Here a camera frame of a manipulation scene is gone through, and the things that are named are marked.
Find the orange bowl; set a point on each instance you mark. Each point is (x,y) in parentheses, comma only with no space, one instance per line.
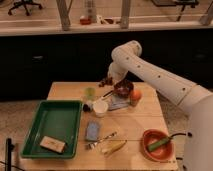
(161,154)

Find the black stand post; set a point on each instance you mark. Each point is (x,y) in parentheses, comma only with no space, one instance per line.
(8,154)

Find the blue sponge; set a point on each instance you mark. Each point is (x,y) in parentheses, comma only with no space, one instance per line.
(92,131)

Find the orange fruit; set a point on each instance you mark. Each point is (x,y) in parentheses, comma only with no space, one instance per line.
(135,94)

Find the spoon with dark handle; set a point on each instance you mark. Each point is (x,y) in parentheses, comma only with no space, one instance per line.
(105,95)

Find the red object on shelf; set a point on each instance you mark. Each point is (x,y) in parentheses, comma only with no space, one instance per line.
(85,21)

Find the dark small cup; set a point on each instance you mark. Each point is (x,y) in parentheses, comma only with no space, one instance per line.
(87,107)

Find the green plastic cup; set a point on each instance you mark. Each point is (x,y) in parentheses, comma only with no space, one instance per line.
(89,93)

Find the dark brown bowl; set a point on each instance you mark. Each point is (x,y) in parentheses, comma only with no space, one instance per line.
(123,88)

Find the wooden block sponge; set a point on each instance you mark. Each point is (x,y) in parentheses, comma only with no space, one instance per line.
(53,144)

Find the silver fork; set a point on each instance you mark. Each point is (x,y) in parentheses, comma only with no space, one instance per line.
(92,145)

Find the white cup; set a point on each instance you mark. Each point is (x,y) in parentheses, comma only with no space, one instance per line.
(100,108)

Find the office chair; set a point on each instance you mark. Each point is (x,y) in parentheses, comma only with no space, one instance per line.
(24,3)

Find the green cucumber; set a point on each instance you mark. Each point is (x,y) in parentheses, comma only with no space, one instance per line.
(157,144)

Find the green plastic tray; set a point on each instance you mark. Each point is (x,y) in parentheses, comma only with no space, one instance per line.
(58,119)

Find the yellow banana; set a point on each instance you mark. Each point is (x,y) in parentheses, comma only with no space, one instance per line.
(113,147)

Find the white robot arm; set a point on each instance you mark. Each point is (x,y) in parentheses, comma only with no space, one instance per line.
(195,100)

